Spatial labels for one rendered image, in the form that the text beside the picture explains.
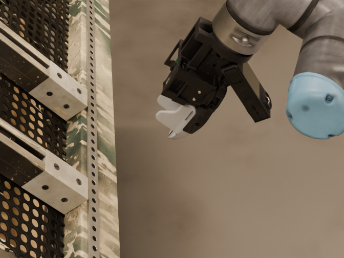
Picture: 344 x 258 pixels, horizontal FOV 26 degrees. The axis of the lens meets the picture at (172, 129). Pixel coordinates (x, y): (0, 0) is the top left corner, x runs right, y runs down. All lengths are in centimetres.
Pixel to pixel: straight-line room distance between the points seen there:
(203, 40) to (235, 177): 188
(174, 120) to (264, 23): 23
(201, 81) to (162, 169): 186
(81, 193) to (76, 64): 48
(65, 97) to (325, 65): 98
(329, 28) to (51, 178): 77
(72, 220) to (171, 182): 128
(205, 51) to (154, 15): 261
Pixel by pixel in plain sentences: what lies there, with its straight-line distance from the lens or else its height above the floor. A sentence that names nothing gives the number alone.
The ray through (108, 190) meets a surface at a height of 84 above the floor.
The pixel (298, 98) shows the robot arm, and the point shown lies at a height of 157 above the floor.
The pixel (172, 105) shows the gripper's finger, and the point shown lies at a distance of 113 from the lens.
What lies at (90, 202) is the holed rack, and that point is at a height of 90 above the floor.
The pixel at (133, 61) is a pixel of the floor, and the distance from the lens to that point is 335.
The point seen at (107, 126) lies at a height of 84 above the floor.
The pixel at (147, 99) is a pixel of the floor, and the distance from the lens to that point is 316.
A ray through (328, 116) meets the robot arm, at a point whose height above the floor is 155.
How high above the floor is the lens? 212
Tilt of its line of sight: 45 degrees down
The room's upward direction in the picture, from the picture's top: straight up
